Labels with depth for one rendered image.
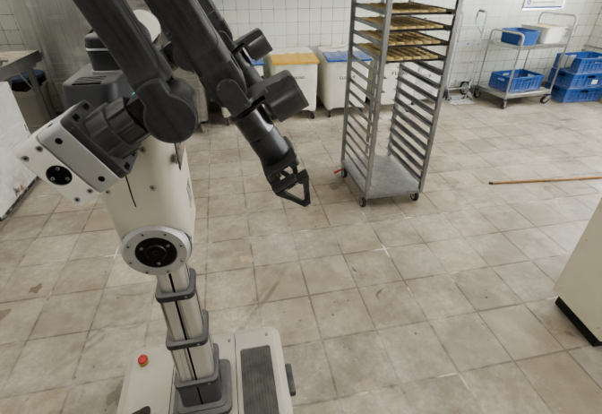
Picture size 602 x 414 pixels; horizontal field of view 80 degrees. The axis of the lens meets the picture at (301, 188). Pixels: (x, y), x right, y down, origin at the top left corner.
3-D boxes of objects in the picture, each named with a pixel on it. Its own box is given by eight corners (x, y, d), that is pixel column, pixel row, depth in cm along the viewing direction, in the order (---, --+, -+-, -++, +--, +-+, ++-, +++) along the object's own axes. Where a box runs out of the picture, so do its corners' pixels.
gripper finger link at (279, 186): (315, 182, 71) (293, 147, 66) (326, 202, 65) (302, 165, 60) (287, 200, 72) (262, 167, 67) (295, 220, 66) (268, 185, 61)
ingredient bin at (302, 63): (275, 124, 439) (272, 58, 398) (268, 107, 492) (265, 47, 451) (318, 120, 449) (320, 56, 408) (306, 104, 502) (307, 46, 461)
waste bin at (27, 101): (70, 119, 450) (51, 65, 415) (55, 136, 406) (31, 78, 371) (22, 123, 441) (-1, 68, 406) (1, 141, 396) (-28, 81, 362)
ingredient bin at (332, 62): (325, 119, 450) (328, 56, 410) (314, 103, 504) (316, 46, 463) (366, 116, 459) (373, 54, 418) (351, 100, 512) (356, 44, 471)
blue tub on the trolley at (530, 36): (514, 39, 485) (519, 27, 476) (538, 45, 452) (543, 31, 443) (496, 40, 478) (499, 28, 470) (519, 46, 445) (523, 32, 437)
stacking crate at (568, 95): (576, 92, 545) (581, 79, 534) (598, 101, 512) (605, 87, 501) (541, 94, 537) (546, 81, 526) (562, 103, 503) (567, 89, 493)
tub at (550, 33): (534, 37, 500) (538, 21, 489) (563, 43, 464) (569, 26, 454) (514, 38, 489) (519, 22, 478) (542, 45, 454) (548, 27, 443)
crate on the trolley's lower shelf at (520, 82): (517, 82, 527) (521, 68, 517) (539, 90, 497) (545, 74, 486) (486, 86, 512) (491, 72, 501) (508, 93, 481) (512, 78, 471)
